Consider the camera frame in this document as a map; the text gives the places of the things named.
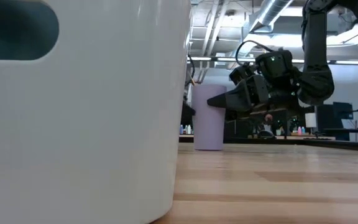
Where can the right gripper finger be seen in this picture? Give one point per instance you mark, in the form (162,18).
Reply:
(238,96)

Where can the lilac plastic cup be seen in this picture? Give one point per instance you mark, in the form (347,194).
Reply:
(208,124)

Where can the white plastic bin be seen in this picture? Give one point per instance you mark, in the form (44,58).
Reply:
(89,124)

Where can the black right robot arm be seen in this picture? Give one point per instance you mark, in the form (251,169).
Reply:
(315,62)

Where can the person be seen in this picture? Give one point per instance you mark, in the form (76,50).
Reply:
(268,119)

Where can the white lampshade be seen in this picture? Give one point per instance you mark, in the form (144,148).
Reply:
(310,119)

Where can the pink background bottle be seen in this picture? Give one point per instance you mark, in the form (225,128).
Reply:
(299,130)

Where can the white background bottle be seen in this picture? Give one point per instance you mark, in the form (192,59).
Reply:
(189,129)

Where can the blue background bottle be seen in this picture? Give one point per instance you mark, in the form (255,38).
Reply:
(181,129)

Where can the black office monitor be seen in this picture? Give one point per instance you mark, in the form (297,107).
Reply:
(343,112)

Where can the long ceiling light strip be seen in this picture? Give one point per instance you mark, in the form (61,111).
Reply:
(353,62)

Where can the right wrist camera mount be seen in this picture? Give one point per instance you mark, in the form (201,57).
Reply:
(242,73)

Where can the slanted silver ceiling duct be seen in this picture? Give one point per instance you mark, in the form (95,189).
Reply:
(272,11)

